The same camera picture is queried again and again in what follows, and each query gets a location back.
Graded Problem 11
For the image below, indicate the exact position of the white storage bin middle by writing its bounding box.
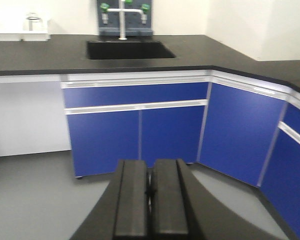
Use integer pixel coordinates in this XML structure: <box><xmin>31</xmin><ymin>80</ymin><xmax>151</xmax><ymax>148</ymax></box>
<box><xmin>0</xmin><ymin>32</ymin><xmax>23</xmax><ymax>42</ymax></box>

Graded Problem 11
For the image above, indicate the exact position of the blue lab cabinet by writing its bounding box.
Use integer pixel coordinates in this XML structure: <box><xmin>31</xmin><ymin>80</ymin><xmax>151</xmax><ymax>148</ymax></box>
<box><xmin>61</xmin><ymin>70</ymin><xmax>300</xmax><ymax>239</ymax></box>

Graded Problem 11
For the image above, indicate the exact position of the white storage bin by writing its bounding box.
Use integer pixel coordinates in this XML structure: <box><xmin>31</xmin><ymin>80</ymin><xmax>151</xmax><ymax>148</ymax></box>
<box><xmin>21</xmin><ymin>12</ymin><xmax>52</xmax><ymax>42</ymax></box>
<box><xmin>0</xmin><ymin>32</ymin><xmax>23</xmax><ymax>42</ymax></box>

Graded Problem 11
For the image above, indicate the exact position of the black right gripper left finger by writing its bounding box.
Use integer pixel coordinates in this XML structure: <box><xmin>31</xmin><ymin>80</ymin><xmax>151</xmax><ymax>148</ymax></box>
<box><xmin>71</xmin><ymin>160</ymin><xmax>149</xmax><ymax>240</ymax></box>

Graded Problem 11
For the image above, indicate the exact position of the white storage bin right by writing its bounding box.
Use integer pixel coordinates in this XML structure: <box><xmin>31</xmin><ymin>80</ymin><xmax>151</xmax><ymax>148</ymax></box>
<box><xmin>21</xmin><ymin>12</ymin><xmax>52</xmax><ymax>42</ymax></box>

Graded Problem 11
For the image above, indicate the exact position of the white lab faucet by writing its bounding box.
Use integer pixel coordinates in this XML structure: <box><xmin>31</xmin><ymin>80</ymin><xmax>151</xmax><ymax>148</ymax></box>
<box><xmin>99</xmin><ymin>0</ymin><xmax>151</xmax><ymax>41</ymax></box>

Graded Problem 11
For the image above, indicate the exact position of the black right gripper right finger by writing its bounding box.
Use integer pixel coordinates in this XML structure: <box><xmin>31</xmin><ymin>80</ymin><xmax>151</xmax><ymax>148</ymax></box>
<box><xmin>151</xmin><ymin>159</ymin><xmax>296</xmax><ymax>240</ymax></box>

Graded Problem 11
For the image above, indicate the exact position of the black lab sink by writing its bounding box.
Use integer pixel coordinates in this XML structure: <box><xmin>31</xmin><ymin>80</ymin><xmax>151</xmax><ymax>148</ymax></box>
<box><xmin>86</xmin><ymin>41</ymin><xmax>176</xmax><ymax>60</ymax></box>

